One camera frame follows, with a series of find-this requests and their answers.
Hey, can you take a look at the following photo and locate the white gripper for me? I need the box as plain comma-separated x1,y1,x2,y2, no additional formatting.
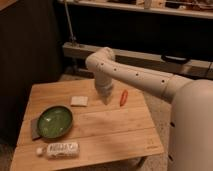
95,74,114,105

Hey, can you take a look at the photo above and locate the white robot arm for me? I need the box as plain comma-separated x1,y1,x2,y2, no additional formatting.
86,47,213,171

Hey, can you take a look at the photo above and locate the orange carrot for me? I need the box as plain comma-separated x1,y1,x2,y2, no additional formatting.
120,90,128,106

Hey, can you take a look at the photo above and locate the white square sponge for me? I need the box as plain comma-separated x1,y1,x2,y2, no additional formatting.
71,96,88,107

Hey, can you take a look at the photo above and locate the metal pole stand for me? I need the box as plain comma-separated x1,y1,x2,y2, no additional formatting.
64,0,77,46

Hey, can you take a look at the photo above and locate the wooden folding table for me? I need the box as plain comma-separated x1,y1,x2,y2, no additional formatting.
10,79,164,171

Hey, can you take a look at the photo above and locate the green round bowl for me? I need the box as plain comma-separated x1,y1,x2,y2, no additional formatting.
37,106,73,139

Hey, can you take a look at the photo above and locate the clear plastic water bottle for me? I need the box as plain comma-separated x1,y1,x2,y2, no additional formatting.
36,142,79,158

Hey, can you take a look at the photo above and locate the low white bench shelf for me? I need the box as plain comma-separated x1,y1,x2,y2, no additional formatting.
62,42,213,79

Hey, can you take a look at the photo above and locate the black handle on shelf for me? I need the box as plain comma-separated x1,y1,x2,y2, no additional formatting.
161,55,191,64

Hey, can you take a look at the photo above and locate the upper wall shelf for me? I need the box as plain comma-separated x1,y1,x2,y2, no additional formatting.
57,0,213,20

